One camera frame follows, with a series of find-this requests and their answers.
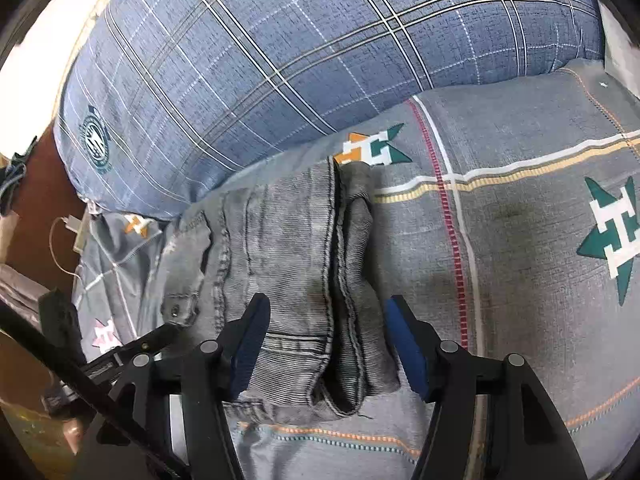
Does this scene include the grey denim pants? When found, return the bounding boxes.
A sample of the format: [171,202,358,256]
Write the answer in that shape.
[158,159,399,424]

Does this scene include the left hand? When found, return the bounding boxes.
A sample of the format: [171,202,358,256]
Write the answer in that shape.
[63,418,85,455]

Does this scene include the grey cloth on headboard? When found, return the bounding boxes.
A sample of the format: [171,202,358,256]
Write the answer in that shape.
[0,263,49,330]

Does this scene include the brown wooden headboard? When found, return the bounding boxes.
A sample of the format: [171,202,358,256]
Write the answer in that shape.
[6,126,85,296]

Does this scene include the grey patterned bed sheet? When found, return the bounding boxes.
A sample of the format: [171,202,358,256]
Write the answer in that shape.
[74,60,639,479]

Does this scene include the dark blue cloth pile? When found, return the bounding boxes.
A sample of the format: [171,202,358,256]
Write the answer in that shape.
[0,136,38,217]

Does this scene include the blue plaid pillow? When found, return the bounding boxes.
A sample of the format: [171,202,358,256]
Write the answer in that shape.
[53,0,604,219]

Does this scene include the white paper shopping bag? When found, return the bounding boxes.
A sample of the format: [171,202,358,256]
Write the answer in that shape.
[599,2,640,96]

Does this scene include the white charger with cable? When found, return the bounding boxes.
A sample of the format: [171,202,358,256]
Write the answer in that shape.
[48,212,89,281]

